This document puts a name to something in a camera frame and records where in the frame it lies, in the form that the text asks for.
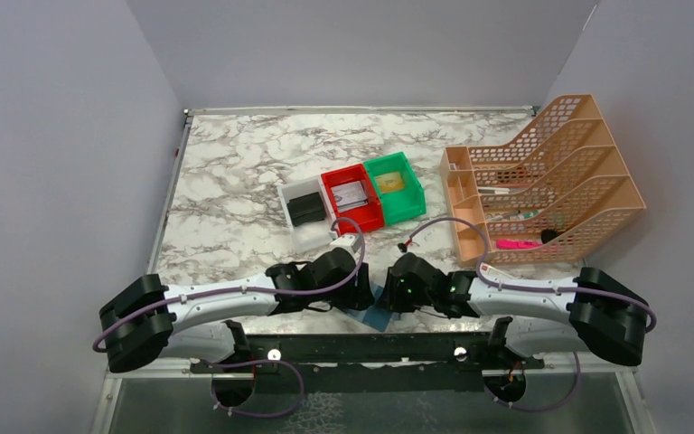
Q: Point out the orange file organizer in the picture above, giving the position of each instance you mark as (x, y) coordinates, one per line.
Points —
(575, 174)

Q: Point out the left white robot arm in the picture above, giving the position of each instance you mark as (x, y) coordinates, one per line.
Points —
(149, 320)

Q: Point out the red plastic bin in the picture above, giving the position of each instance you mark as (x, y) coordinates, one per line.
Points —
(368, 215)

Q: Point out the pens in organizer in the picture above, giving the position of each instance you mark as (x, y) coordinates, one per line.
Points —
(514, 215)

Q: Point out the stack of cards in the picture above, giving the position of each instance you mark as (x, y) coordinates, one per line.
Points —
(349, 196)

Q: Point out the white plastic bin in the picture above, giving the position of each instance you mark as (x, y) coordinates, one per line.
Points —
(311, 235)

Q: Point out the blue card holder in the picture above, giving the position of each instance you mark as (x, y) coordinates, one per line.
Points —
(375, 318)

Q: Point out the white red box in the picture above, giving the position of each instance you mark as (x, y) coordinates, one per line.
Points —
(491, 273)

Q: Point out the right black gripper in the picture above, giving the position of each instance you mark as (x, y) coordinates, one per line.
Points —
(391, 291)

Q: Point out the green plastic bin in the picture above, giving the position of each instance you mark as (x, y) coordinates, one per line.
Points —
(404, 205)

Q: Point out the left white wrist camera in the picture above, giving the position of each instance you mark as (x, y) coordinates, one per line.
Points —
(349, 241)

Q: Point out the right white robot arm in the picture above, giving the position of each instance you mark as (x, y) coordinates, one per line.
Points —
(591, 312)

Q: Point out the pink marker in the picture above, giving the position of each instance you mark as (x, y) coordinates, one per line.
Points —
(506, 244)

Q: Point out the black mounting rail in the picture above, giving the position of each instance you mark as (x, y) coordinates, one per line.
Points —
(456, 361)

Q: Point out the black wallet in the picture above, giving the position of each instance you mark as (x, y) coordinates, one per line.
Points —
(306, 209)

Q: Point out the gold card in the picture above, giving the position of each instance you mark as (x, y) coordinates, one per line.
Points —
(391, 182)

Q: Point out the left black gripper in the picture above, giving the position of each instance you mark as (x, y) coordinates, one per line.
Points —
(358, 290)

